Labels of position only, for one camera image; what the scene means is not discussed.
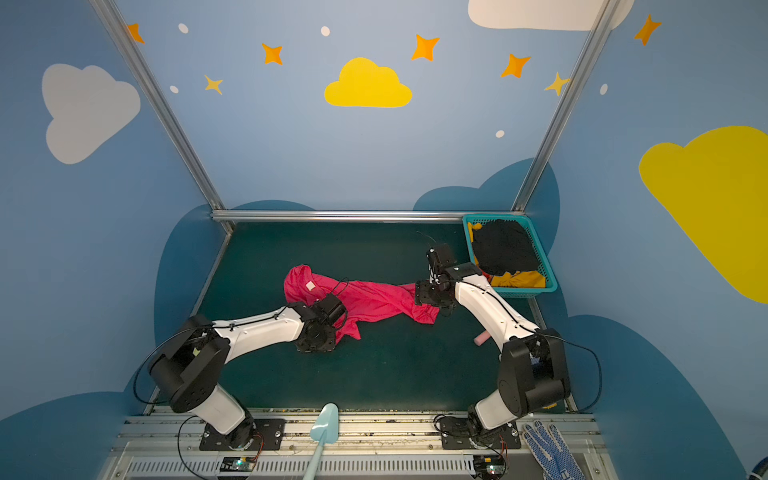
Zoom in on magenta pink t-shirt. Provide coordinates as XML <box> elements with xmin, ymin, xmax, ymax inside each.
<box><xmin>283</xmin><ymin>265</ymin><xmax>440</xmax><ymax>343</ymax></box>

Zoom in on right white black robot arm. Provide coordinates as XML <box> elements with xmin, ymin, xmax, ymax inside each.
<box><xmin>415</xmin><ymin>244</ymin><xmax>571</xmax><ymax>436</ymax></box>

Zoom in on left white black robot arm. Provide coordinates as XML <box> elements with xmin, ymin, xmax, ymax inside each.
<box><xmin>146</xmin><ymin>294</ymin><xmax>347</xmax><ymax>451</ymax></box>

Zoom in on black t-shirt in basket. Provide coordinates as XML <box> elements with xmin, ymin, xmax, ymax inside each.
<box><xmin>471</xmin><ymin>219</ymin><xmax>540</xmax><ymax>276</ymax></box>

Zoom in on light blue toy shovel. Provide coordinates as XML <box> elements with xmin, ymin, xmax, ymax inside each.
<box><xmin>302</xmin><ymin>403</ymin><xmax>340</xmax><ymax>480</ymax></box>

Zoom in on yellow t-shirt in basket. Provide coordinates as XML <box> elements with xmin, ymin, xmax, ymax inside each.
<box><xmin>467</xmin><ymin>222</ymin><xmax>546</xmax><ymax>289</ymax></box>

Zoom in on teal plastic basket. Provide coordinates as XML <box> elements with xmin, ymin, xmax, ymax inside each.
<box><xmin>462</xmin><ymin>213</ymin><xmax>558</xmax><ymax>298</ymax></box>

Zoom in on left green circuit board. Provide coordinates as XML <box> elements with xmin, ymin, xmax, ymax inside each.
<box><xmin>220</xmin><ymin>457</ymin><xmax>256</xmax><ymax>473</ymax></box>

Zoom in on green circuit board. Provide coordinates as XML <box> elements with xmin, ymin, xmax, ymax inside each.
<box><xmin>472</xmin><ymin>455</ymin><xmax>507</xmax><ymax>480</ymax></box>
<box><xmin>220</xmin><ymin>457</ymin><xmax>256</xmax><ymax>473</ymax></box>

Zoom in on right green circuit board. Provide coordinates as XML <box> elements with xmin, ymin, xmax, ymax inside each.
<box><xmin>472</xmin><ymin>455</ymin><xmax>507</xmax><ymax>480</ymax></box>

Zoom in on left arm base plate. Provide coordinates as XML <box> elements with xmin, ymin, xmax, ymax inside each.
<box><xmin>199</xmin><ymin>418</ymin><xmax>286</xmax><ymax>452</ymax></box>

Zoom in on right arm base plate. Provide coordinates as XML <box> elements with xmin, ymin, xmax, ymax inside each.
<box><xmin>433</xmin><ymin>414</ymin><xmax>521</xmax><ymax>451</ymax></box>

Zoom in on aluminium frame back bar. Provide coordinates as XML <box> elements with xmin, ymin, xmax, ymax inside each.
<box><xmin>211</xmin><ymin>210</ymin><xmax>474</xmax><ymax>224</ymax></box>

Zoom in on blue dotted glove on rail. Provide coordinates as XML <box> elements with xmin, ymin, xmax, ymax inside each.
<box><xmin>522</xmin><ymin>420</ymin><xmax>586</xmax><ymax>480</ymax></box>

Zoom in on aluminium frame right post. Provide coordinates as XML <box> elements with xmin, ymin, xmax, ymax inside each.
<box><xmin>511</xmin><ymin>0</ymin><xmax>622</xmax><ymax>214</ymax></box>

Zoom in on aluminium frame post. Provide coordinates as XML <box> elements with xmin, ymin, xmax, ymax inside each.
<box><xmin>511</xmin><ymin>0</ymin><xmax>622</xmax><ymax>214</ymax></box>
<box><xmin>89</xmin><ymin>0</ymin><xmax>226</xmax><ymax>214</ymax></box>

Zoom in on aluminium frame left post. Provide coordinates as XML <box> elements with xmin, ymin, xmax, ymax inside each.
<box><xmin>89</xmin><ymin>0</ymin><xmax>226</xmax><ymax>214</ymax></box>

